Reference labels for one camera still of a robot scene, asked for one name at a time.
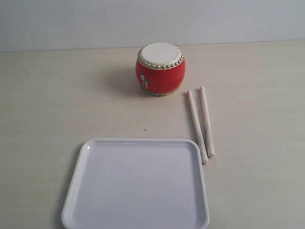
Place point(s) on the wooden drumstick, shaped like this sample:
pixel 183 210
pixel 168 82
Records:
pixel 197 128
pixel 207 123

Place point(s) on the white plastic tray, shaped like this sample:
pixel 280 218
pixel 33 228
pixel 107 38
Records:
pixel 131 183

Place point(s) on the small red drum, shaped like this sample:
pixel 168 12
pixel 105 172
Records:
pixel 160 68

